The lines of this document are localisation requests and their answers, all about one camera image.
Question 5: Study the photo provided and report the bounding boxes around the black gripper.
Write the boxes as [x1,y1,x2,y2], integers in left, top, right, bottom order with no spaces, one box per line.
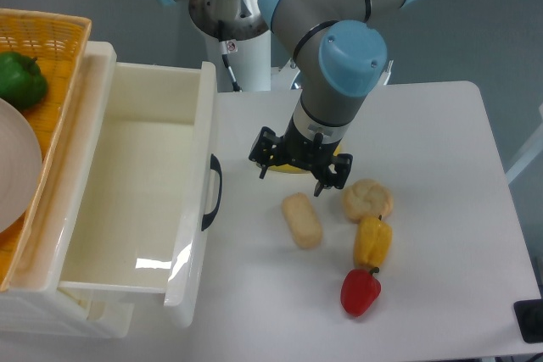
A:
[249,119,353,197]

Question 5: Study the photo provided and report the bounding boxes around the rectangular tan bread loaf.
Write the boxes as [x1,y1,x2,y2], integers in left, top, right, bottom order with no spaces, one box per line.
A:
[281,192,322,249]

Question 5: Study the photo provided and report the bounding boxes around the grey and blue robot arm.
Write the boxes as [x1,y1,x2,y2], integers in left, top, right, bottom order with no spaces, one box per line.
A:
[159,0,416,191]

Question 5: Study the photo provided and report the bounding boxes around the round tan bread roll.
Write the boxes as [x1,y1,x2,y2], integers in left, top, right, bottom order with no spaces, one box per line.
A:
[342,179,394,222]

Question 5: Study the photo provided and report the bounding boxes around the yellow banana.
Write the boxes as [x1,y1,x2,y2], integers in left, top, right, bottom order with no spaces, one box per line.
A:
[255,143,342,174]

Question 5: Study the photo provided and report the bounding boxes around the yellow bell pepper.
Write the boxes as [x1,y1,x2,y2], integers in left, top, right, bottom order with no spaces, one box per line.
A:
[353,216,393,269]

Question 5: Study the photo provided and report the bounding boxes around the red bell pepper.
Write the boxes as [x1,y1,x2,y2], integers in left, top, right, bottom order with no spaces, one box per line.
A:
[340,267,382,318]

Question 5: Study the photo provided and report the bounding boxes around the white plastic drawer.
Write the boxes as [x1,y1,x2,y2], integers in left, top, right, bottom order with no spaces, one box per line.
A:
[59,62,217,328]

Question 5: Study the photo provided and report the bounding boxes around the orange woven basket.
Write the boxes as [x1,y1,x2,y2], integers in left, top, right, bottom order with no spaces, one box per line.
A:
[1,8,92,292]

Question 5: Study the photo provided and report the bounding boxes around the beige round plate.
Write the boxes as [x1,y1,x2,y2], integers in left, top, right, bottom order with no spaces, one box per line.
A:
[1,100,42,231]

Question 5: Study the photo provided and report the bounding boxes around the black device at edge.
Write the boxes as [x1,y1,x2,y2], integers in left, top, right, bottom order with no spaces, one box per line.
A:
[513,299,543,343]

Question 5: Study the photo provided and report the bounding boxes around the green bell pepper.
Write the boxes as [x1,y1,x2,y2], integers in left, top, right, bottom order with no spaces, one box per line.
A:
[1,51,48,111]

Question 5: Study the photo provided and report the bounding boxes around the white plastic drawer cabinet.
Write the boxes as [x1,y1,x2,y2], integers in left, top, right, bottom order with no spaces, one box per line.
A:
[1,42,133,338]

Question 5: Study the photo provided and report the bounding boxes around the black drawer handle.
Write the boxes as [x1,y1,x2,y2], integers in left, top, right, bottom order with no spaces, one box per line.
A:
[201,154,223,231]

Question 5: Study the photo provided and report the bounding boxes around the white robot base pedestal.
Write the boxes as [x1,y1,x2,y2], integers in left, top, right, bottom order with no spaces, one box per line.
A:
[188,0,272,92]

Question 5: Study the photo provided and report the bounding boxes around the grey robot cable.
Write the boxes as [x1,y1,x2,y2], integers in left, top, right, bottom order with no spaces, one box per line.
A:
[217,20,243,92]

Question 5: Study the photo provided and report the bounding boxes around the white frame at right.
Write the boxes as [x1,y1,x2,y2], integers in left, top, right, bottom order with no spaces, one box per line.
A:
[505,121,542,185]

